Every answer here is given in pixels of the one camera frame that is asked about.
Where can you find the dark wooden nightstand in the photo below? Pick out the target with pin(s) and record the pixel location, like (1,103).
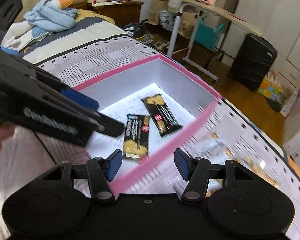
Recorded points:
(122,14)

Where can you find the striped patterned bed sheet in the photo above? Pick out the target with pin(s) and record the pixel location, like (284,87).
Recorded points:
(27,154)

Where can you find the white paper bag floor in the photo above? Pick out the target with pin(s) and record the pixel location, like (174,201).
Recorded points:
(288,104)

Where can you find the black hard suitcase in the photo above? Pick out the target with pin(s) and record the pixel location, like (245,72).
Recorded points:
(253,61)

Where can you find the wooden top rolling desk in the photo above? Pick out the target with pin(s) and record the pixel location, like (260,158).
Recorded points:
(216,52)

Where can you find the colourful gift bag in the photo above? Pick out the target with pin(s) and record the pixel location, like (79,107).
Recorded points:
(270,86)

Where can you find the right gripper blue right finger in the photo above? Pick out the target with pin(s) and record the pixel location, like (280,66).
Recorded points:
(196,171)

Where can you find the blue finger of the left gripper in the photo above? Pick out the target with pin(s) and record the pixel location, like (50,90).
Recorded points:
(80,99)

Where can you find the pink cardboard storage box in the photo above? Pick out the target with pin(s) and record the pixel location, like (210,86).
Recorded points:
(119,93)

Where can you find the white wardrobe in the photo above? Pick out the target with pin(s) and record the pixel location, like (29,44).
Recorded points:
(279,23)

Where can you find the teal tote bag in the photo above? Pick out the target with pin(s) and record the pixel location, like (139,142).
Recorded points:
(206,36)

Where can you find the large coated peanut bag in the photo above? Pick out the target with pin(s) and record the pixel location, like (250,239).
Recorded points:
(255,166)

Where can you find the black cracker packet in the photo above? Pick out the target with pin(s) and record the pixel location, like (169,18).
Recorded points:
(160,113)
(135,144)

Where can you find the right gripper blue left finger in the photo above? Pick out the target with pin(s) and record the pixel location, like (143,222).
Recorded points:
(102,171)

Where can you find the light blue goose plush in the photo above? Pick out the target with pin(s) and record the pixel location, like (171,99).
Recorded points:
(51,16)

